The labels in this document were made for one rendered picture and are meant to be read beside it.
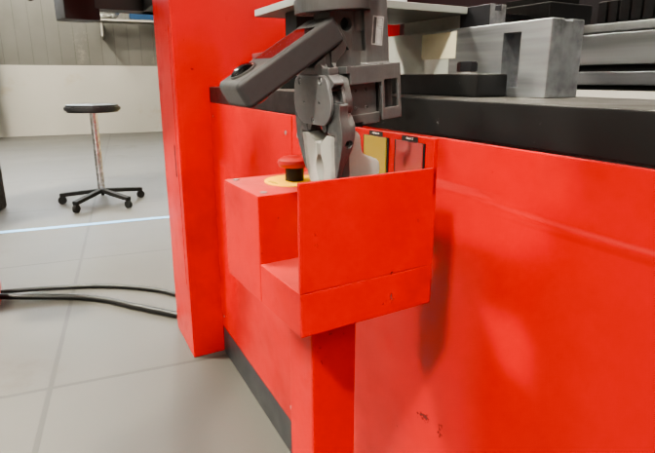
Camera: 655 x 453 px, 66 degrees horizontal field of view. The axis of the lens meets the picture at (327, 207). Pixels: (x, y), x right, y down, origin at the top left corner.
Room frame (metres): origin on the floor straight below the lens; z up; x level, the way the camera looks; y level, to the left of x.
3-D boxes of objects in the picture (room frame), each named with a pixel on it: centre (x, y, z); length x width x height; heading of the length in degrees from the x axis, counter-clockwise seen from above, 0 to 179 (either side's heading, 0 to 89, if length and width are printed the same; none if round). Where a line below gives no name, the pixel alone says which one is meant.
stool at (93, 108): (3.69, 1.68, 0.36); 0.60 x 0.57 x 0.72; 113
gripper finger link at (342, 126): (0.49, -0.01, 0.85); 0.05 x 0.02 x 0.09; 30
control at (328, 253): (0.56, 0.01, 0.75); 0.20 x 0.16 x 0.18; 30
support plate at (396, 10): (0.81, -0.05, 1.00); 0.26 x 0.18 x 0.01; 118
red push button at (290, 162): (0.60, 0.04, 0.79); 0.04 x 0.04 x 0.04
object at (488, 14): (0.85, -0.19, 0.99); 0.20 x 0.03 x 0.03; 28
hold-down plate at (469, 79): (0.82, -0.15, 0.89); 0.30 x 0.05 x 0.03; 28
